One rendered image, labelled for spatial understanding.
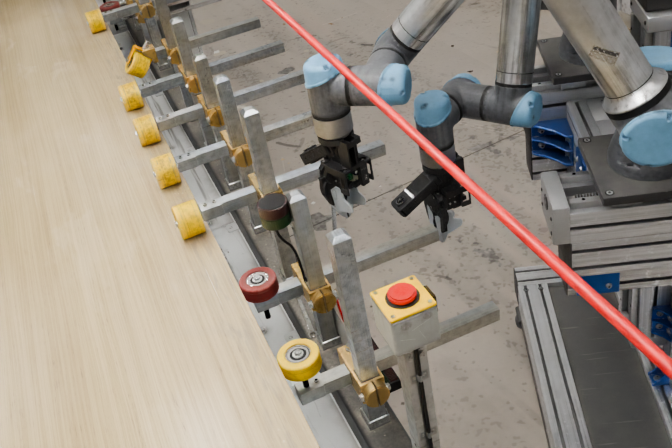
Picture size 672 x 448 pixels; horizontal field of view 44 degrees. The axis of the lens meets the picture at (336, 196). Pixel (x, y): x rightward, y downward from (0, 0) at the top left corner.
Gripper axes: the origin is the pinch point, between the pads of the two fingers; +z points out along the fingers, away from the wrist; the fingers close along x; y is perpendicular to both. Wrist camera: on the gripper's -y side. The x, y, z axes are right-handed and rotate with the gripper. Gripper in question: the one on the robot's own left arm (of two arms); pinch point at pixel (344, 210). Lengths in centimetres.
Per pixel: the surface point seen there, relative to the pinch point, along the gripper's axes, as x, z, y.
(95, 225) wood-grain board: -32, 9, -57
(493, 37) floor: 245, 99, -165
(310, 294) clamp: -14.1, 12.2, 1.9
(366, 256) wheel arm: 2.2, 13.0, 1.7
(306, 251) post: -12.4, 1.9, 1.6
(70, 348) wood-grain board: -57, 9, -22
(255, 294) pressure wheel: -23.0, 9.2, -4.5
